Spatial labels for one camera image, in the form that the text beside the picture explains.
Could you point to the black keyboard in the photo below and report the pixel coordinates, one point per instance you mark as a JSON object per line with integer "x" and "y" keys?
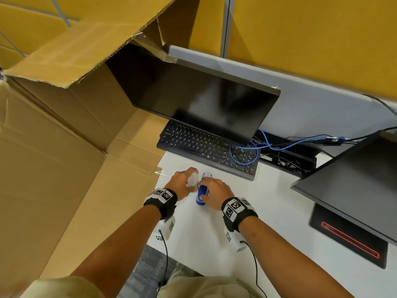
{"x": 198, "y": 142}

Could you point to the person's right hand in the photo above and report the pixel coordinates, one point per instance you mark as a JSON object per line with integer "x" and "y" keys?
{"x": 218, "y": 193}

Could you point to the large cardboard box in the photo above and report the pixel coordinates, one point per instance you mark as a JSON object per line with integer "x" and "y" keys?
{"x": 46, "y": 183}

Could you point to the blue stapler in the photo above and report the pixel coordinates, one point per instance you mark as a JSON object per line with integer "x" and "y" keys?
{"x": 201, "y": 194}

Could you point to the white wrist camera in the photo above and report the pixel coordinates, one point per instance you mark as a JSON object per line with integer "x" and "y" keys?
{"x": 166, "y": 229}
{"x": 235, "y": 240}

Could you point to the black monitor base red stripe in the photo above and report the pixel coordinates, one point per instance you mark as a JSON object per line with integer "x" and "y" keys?
{"x": 335, "y": 229}

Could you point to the black right wristband with markers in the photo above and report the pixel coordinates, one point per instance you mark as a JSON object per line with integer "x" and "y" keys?
{"x": 238, "y": 214}

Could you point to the beige clothing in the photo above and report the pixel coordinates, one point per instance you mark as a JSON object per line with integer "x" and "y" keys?
{"x": 201, "y": 287}

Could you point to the black wristband with markers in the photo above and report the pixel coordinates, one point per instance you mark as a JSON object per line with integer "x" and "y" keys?
{"x": 238, "y": 214}
{"x": 164, "y": 203}

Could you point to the grey desk divider panel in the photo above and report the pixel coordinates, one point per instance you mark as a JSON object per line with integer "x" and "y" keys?
{"x": 310, "y": 111}

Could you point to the black monitor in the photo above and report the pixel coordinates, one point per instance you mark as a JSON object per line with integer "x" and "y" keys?
{"x": 356, "y": 189}
{"x": 192, "y": 96}

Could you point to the person's left hand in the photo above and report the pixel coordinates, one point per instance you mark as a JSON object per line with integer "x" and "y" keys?
{"x": 181, "y": 181}

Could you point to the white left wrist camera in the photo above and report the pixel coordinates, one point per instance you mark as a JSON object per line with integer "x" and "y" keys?
{"x": 166, "y": 229}

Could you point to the person's left forearm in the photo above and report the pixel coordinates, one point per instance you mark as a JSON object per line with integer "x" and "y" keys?
{"x": 124, "y": 245}

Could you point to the white table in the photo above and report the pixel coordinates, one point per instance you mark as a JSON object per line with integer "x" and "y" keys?
{"x": 279, "y": 201}

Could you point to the grey partition post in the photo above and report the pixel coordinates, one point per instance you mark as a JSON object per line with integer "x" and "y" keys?
{"x": 227, "y": 24}

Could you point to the person's right forearm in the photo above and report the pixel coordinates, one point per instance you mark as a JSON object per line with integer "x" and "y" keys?
{"x": 279, "y": 260}

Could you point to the black left wristband with markers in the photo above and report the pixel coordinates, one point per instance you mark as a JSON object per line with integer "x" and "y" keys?
{"x": 164, "y": 203}

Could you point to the small staple box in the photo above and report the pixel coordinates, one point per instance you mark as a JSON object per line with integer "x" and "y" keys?
{"x": 193, "y": 180}

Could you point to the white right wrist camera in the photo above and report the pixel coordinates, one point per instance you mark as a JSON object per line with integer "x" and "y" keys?
{"x": 235, "y": 240}

